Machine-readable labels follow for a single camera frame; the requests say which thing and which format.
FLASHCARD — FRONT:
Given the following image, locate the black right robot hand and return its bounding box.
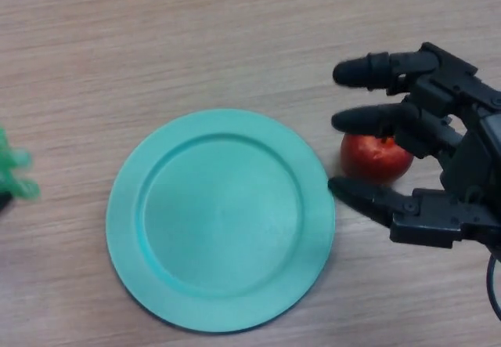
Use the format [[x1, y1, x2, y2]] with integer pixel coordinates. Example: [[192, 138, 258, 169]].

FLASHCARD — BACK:
[[327, 42, 501, 255]]

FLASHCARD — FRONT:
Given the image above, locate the green grape bunch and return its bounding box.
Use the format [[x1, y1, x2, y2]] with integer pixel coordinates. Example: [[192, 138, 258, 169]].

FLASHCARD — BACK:
[[0, 126, 41, 201]]

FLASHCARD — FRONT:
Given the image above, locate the green round plate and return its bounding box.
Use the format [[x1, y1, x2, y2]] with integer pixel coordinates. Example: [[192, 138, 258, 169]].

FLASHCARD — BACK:
[[105, 108, 337, 333]]

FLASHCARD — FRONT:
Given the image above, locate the red apple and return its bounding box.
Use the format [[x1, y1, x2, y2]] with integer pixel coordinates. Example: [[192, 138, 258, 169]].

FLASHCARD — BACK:
[[340, 132, 415, 186]]

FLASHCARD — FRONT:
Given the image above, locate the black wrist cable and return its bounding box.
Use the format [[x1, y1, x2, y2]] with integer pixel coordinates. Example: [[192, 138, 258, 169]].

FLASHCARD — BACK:
[[485, 252, 501, 323]]

